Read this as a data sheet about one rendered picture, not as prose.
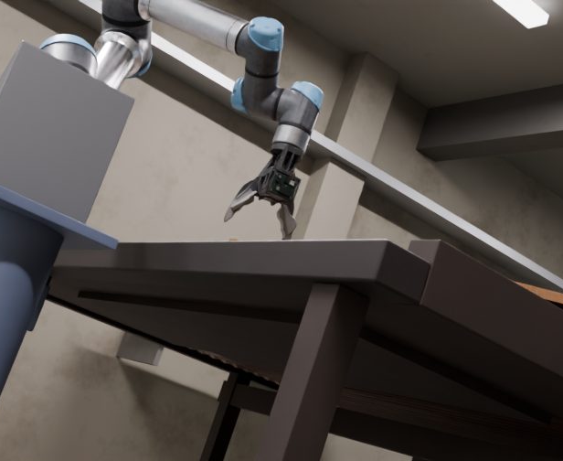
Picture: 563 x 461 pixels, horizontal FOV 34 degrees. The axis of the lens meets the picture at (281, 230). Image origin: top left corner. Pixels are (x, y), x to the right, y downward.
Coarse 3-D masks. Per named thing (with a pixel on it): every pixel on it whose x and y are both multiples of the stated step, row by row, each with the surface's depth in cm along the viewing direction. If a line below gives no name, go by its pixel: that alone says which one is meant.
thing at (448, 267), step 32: (448, 256) 122; (448, 288) 122; (480, 288) 126; (512, 288) 129; (448, 320) 123; (480, 320) 125; (512, 320) 129; (544, 320) 133; (512, 352) 129; (544, 352) 133
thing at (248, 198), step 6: (246, 192) 196; (252, 192) 195; (234, 198) 196; (240, 198) 195; (246, 198) 191; (252, 198) 196; (234, 204) 194; (240, 204) 195; (246, 204) 196; (228, 210) 194; (234, 210) 194; (228, 216) 194
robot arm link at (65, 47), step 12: (60, 36) 177; (72, 36) 177; (48, 48) 173; (60, 48) 172; (72, 48) 173; (84, 48) 176; (72, 60) 170; (84, 60) 172; (96, 60) 180; (96, 72) 178
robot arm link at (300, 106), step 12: (300, 84) 200; (312, 84) 200; (288, 96) 199; (300, 96) 198; (312, 96) 199; (288, 108) 198; (300, 108) 198; (312, 108) 198; (288, 120) 197; (300, 120) 197; (312, 120) 199; (312, 132) 200
